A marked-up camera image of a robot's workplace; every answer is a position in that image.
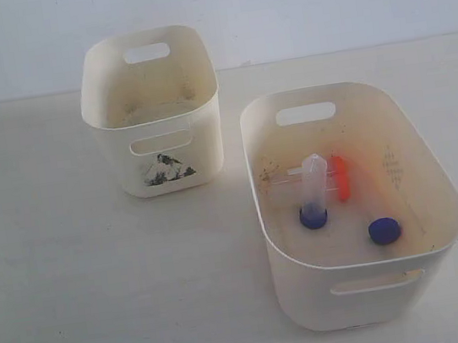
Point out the tube with blue cap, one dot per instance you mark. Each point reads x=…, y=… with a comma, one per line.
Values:
x=383, y=227

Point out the conical tube blue cap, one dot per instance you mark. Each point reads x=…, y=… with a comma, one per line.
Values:
x=313, y=213

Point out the clear tube orange cap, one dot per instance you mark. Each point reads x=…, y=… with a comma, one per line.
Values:
x=338, y=189
x=336, y=166

